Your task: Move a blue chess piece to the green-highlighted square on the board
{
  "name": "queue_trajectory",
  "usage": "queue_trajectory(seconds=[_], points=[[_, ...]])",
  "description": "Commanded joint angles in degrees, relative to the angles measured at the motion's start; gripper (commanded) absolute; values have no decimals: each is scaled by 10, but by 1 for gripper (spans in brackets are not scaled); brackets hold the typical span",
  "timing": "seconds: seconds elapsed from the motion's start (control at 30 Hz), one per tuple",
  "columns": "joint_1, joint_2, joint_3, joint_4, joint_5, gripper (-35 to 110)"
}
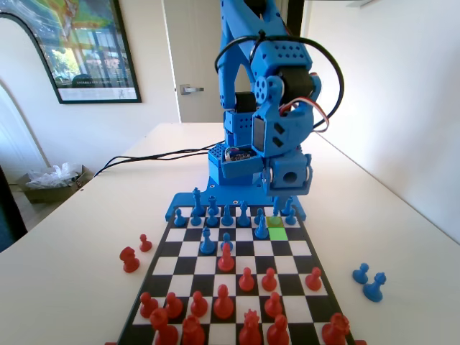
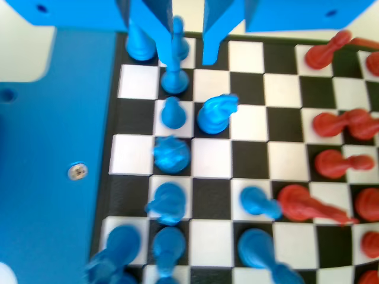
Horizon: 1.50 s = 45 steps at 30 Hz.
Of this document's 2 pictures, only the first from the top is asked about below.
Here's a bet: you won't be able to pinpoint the red chess bishop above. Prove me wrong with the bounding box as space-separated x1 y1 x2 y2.
218 243 236 273
266 314 290 345

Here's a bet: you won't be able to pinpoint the blue chess king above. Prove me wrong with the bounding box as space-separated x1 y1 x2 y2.
191 186 204 218

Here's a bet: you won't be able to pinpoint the red chess queen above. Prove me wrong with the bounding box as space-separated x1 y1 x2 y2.
239 309 262 345

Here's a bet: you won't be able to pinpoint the red chess rook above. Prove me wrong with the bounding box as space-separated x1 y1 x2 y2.
149 308 180 345
321 312 351 345

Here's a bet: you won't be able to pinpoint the blue electronics box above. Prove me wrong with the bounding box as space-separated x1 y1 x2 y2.
220 145 267 180

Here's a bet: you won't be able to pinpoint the black white chessboard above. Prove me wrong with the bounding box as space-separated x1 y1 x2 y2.
116 205 357 345

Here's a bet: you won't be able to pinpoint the clear plastic wrap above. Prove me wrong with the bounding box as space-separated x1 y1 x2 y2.
25 161 83 188

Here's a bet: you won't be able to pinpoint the cardboard box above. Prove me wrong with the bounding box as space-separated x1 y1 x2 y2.
14 163 95 205

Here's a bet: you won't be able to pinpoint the dark furniture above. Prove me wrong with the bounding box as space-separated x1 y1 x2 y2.
0 163 29 254

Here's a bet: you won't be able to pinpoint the red white servo wires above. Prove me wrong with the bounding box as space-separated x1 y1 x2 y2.
283 73 332 132

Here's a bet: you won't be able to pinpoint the blue base plate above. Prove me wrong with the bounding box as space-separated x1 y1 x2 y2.
164 179 308 222

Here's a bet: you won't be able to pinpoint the black power cable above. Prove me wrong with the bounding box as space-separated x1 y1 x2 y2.
92 142 221 179
102 160 211 173

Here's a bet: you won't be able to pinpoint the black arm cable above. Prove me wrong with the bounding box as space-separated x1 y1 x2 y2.
214 32 346 129

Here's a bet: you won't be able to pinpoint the silver door handle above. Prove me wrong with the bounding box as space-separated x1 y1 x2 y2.
179 83 205 96

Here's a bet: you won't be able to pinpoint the framed wall poster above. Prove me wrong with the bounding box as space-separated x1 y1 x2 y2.
0 0 143 105

